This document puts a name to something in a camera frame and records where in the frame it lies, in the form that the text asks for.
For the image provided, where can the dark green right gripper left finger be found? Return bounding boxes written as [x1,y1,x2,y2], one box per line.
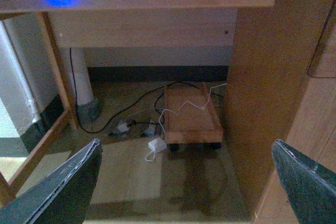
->
[1,139,102,223]

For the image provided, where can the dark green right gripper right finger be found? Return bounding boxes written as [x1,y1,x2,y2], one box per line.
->
[271,139,335,223]

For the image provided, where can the white pipe with grey base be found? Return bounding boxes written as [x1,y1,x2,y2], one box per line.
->
[60,48,101,124]

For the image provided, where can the white power strip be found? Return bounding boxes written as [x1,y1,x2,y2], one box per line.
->
[108,120,158,137]

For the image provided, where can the white power adapter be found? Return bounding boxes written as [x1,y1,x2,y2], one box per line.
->
[145,137,167,162]

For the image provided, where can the small wooden wheeled cart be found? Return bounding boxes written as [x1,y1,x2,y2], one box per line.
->
[160,82,224,152]

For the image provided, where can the wooden desk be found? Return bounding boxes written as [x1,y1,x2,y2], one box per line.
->
[1,0,335,222]

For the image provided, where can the black floor cable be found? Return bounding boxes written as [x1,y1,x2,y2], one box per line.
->
[69,47,208,134]

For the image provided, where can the white thin cable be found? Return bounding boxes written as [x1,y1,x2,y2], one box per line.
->
[158,82,228,133]

